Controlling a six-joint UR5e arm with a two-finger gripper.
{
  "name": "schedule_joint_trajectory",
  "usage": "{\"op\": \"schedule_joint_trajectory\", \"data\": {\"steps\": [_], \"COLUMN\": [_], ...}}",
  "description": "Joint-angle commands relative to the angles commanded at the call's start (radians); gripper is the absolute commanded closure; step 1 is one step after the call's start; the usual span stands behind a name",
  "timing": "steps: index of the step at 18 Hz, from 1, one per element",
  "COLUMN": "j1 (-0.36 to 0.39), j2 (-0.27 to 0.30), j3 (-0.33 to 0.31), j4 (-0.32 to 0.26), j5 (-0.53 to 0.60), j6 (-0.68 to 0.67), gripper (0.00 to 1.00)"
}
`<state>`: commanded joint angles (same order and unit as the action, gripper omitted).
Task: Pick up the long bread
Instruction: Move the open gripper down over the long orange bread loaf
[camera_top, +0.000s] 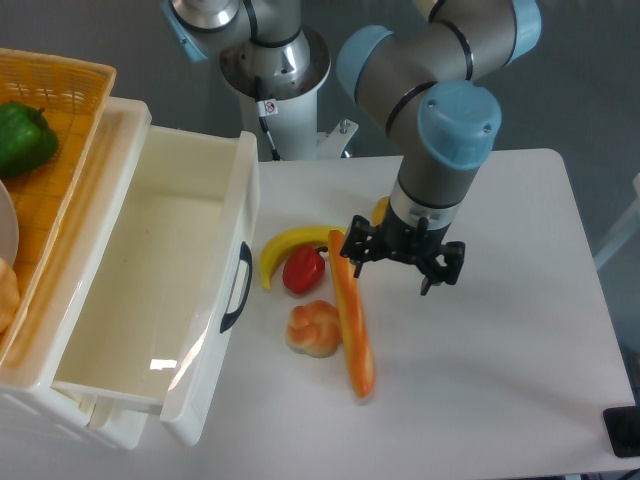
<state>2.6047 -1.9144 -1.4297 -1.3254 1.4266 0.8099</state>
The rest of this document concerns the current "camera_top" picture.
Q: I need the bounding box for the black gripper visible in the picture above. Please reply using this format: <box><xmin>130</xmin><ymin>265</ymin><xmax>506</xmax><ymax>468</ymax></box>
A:
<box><xmin>341</xmin><ymin>199</ymin><xmax>465</xmax><ymax>296</ymax></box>

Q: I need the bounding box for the long orange baguette bread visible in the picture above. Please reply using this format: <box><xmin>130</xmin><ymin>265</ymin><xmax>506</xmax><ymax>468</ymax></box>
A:
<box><xmin>328</xmin><ymin>230</ymin><xmax>375</xmax><ymax>399</ymax></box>

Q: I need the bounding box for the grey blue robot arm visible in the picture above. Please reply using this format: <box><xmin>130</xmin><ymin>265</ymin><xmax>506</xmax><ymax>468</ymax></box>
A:
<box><xmin>161</xmin><ymin>1</ymin><xmax>542</xmax><ymax>289</ymax></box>

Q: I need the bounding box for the round knotted bread roll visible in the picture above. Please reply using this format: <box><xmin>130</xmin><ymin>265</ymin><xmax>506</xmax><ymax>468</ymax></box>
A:
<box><xmin>285</xmin><ymin>300</ymin><xmax>342</xmax><ymax>358</ymax></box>

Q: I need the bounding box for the light brown croissant bread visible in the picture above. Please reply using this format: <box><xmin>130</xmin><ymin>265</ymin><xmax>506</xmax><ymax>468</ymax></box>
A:
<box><xmin>0</xmin><ymin>258</ymin><xmax>20</xmax><ymax>333</ymax></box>

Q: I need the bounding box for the small orange fruit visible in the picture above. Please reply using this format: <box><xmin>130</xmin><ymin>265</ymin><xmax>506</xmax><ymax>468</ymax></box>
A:
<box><xmin>371</xmin><ymin>196</ymin><xmax>389</xmax><ymax>226</ymax></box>

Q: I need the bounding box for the red plastic bell pepper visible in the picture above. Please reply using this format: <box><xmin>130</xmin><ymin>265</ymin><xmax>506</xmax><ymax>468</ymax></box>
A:
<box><xmin>282</xmin><ymin>244</ymin><xmax>325</xmax><ymax>295</ymax></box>

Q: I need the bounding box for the yellow plastic banana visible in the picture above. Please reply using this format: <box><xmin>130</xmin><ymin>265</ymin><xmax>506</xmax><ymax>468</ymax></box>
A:
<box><xmin>258</xmin><ymin>225</ymin><xmax>346</xmax><ymax>292</ymax></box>

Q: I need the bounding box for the white plastic drawer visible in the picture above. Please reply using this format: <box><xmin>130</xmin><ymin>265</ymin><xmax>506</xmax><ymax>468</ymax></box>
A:
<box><xmin>53</xmin><ymin>126</ymin><xmax>259</xmax><ymax>449</ymax></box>

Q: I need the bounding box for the white furniture at right edge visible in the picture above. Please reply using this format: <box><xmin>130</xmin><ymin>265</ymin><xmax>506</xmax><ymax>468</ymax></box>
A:
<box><xmin>593</xmin><ymin>174</ymin><xmax>639</xmax><ymax>270</ymax></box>

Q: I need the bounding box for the black device at table edge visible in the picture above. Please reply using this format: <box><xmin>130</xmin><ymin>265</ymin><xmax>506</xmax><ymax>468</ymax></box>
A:
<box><xmin>603</xmin><ymin>406</ymin><xmax>639</xmax><ymax>458</ymax></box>

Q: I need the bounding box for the orange woven basket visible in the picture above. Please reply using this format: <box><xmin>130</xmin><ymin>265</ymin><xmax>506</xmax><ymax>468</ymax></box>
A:
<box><xmin>1</xmin><ymin>48</ymin><xmax>116</xmax><ymax>358</ymax></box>

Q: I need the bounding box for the white plastic drawer cabinet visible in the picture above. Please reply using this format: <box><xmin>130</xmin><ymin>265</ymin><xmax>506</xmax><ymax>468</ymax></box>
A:
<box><xmin>1</xmin><ymin>98</ymin><xmax>151</xmax><ymax>449</ymax></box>

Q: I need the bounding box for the white plate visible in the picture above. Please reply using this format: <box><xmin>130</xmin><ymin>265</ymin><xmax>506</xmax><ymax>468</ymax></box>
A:
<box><xmin>0</xmin><ymin>183</ymin><xmax>20</xmax><ymax>266</ymax></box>

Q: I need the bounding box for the green plastic bell pepper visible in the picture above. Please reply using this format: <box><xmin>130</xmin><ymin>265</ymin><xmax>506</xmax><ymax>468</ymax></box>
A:
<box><xmin>1</xmin><ymin>101</ymin><xmax>58</xmax><ymax>179</ymax></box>

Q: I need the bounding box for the black cable on pedestal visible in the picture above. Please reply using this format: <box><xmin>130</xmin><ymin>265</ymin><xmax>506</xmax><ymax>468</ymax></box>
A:
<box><xmin>253</xmin><ymin>74</ymin><xmax>284</xmax><ymax>162</ymax></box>

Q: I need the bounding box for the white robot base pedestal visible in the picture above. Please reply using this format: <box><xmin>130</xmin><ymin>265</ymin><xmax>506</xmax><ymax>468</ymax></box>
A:
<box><xmin>220</xmin><ymin>26</ymin><xmax>359</xmax><ymax>162</ymax></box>

